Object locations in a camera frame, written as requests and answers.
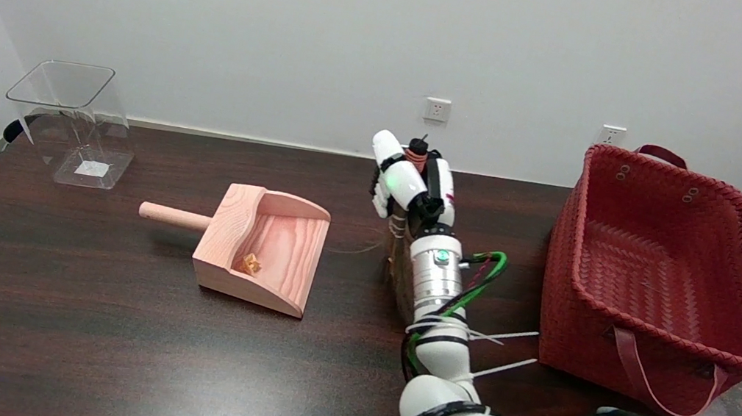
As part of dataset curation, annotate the red woven basket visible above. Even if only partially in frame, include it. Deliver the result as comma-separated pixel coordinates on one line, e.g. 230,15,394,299
525,132,742,416

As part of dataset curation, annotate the white wall socket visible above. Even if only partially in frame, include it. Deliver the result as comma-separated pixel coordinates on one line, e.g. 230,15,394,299
597,124,628,149
423,96,452,123

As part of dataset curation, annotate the green and black cable bundle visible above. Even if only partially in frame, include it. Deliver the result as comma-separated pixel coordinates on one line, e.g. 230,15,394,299
389,239,513,416

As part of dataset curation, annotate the small black cable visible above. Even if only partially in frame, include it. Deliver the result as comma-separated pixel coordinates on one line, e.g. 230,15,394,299
0,108,44,181

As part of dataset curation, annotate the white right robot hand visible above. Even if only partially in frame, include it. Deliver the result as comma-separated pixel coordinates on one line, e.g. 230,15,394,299
360,129,468,241

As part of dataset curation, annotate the white zip tie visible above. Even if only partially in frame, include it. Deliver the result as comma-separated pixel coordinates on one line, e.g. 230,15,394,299
468,320,541,351
469,348,538,389

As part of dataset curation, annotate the wooden dustpan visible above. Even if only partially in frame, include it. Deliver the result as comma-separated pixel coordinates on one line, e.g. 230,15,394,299
126,169,335,321

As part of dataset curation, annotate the brown bristle hand broom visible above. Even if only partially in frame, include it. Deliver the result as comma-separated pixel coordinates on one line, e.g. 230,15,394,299
373,132,444,325

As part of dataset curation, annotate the clear plastic container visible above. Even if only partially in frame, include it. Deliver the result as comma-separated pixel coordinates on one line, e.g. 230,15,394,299
0,52,147,195

